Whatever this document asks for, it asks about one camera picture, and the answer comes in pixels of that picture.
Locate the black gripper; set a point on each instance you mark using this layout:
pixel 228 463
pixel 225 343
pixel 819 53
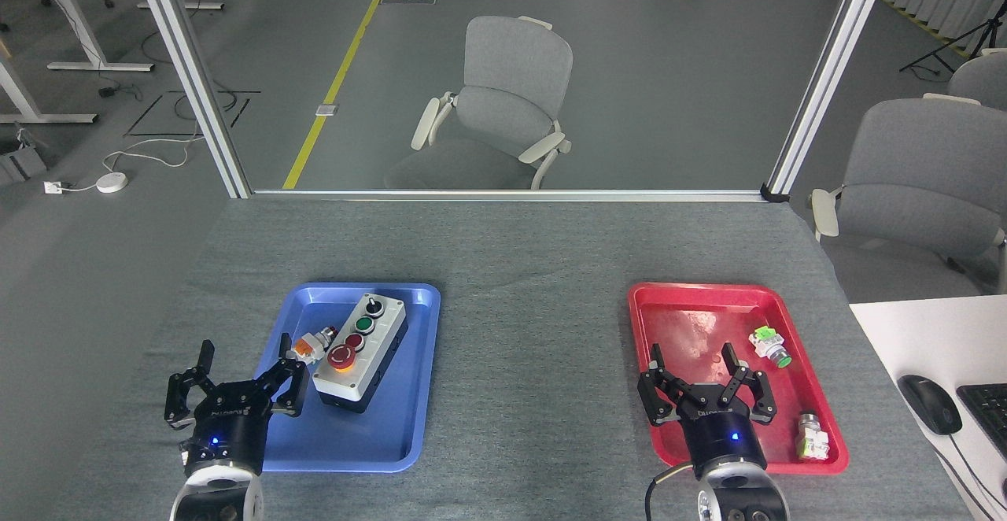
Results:
pixel 228 430
pixel 720 434

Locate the grey control box with buttons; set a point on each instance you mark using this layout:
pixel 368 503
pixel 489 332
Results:
pixel 362 356

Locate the grey floor box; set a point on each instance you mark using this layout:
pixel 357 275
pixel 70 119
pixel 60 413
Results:
pixel 20 165

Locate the red plastic tray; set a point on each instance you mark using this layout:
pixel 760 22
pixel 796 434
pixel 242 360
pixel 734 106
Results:
pixel 700 324

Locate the blue plastic tray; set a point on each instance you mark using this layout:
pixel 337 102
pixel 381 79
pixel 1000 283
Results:
pixel 393 426

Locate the white desk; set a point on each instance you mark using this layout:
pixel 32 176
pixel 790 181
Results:
pixel 920 340

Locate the black computer mouse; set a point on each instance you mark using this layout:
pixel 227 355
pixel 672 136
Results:
pixel 930 403

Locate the white round floor device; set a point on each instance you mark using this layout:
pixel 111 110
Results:
pixel 112 182

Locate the white floor socket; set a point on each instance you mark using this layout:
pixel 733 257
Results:
pixel 53 187

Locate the black keyboard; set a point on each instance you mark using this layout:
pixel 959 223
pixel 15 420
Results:
pixel 987 419

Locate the metal floor outlet plate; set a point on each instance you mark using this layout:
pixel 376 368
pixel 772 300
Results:
pixel 326 109

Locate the grey office chair white armrests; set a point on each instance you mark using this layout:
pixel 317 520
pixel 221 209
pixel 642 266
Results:
pixel 983 80
pixel 920 182
pixel 511 96

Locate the black tripod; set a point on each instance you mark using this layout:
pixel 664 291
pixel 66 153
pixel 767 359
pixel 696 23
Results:
pixel 971 37

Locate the green push button switch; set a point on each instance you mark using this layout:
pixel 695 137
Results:
pixel 769 345

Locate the red push button orange switch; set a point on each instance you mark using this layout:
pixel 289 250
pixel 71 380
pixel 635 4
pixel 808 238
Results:
pixel 315 345

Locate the silver button green white switch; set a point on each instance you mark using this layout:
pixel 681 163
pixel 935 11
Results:
pixel 812 436

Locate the silver aluminium rail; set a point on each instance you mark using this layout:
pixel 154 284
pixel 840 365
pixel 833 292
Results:
pixel 503 195

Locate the silver aluminium post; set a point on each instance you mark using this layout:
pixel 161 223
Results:
pixel 826 80
pixel 193 72

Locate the white desk leg frame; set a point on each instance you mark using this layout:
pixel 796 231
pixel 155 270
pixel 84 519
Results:
pixel 79 25
pixel 23 100

